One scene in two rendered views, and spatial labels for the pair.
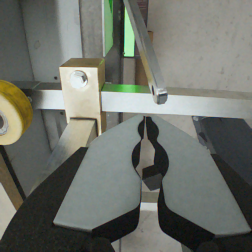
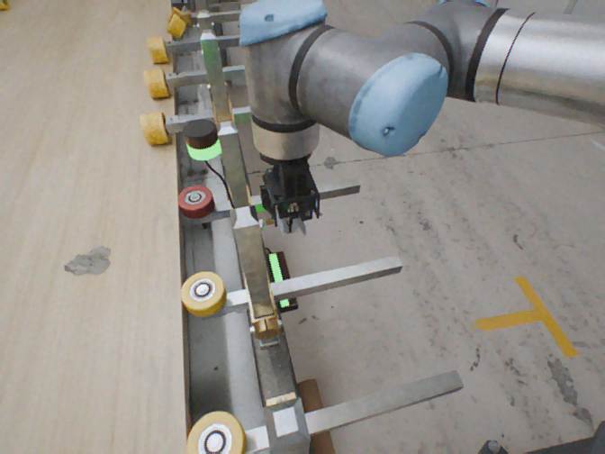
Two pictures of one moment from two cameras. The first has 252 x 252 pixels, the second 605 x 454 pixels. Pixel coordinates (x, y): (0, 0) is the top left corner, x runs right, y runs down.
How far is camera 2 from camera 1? 0.60 m
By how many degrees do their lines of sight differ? 72
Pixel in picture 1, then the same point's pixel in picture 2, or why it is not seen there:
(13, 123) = (219, 286)
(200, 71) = (401, 416)
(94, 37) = not seen: hidden behind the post
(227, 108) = (351, 271)
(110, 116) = (282, 367)
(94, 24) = not seen: hidden behind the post
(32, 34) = (195, 330)
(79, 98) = not seen: hidden behind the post
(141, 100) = (296, 282)
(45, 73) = (205, 366)
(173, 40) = (345, 386)
